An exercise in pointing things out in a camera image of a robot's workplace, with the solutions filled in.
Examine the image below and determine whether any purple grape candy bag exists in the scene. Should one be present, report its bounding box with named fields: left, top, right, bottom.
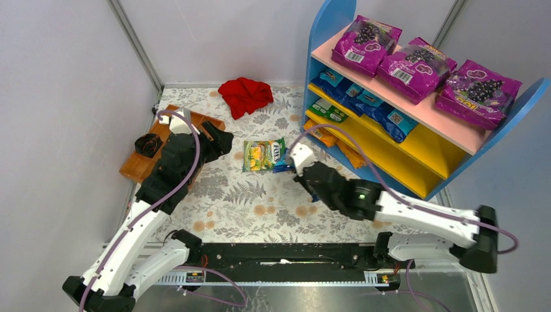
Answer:
left=435, top=60, right=522, bottom=131
left=331, top=15, right=402, bottom=78
left=376, top=37, right=457, bottom=105

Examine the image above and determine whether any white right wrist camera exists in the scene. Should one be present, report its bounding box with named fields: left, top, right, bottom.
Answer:
left=289, top=143, right=317, bottom=176

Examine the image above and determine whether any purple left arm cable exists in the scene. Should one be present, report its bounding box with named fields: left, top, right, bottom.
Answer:
left=79, top=109, right=249, bottom=312

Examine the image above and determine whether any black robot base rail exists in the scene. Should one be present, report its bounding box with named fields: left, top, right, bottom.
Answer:
left=165, top=229, right=408, bottom=287

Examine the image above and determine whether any purple grape candy bag right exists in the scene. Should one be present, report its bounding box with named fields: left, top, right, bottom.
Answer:
left=435, top=60, right=522, bottom=131

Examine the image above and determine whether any purple grape candy bag middle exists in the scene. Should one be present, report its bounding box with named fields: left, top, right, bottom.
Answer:
left=376, top=37, right=457, bottom=105

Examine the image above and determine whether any orange mango candy bag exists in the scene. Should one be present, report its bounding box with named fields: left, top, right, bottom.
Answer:
left=303, top=119, right=338, bottom=148
left=337, top=140, right=369, bottom=169

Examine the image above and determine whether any floral table mat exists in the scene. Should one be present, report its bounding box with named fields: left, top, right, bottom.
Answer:
left=127, top=86, right=448, bottom=244

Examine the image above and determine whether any green white Fox's candy bag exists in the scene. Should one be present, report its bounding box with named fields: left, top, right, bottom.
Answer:
left=242, top=137, right=287, bottom=172

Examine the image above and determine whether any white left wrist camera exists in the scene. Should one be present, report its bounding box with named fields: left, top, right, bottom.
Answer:
left=157, top=108, right=192, bottom=135

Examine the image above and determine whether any blue candy bag on shelf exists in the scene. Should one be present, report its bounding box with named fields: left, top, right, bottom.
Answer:
left=311, top=68, right=364, bottom=116

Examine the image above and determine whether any orange wooden divided tray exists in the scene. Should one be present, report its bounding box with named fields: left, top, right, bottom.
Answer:
left=120, top=111, right=225, bottom=183

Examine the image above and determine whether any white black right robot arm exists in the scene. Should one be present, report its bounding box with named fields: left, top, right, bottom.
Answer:
left=294, top=161, right=498, bottom=274

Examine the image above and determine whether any blue yellow pink shelf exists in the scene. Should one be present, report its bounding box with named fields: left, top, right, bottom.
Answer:
left=303, top=1, right=550, bottom=199

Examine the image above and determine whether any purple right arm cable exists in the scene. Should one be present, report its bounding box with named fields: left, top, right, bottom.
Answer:
left=286, top=123, right=520, bottom=312

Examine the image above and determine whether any red cloth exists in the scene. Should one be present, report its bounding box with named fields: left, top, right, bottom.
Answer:
left=218, top=77, right=274, bottom=120

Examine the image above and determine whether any blue candy bag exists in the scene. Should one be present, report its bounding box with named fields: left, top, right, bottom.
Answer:
left=356, top=89, right=418, bottom=143
left=272, top=148, right=296, bottom=173
left=311, top=68, right=364, bottom=116

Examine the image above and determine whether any black round object on tray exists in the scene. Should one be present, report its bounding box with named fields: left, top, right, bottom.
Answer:
left=134, top=133, right=163, bottom=159

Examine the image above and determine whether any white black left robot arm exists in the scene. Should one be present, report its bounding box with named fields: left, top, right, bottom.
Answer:
left=62, top=122, right=234, bottom=311

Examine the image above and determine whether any purple grape candy bag left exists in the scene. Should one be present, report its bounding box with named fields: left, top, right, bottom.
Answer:
left=331, top=15, right=402, bottom=78

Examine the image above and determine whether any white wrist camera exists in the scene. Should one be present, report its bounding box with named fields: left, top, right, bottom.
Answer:
left=289, top=143, right=317, bottom=176
left=157, top=108, right=192, bottom=135

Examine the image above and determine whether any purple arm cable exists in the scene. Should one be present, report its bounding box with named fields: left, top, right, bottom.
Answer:
left=79, top=109, right=249, bottom=312
left=286, top=123, right=520, bottom=312

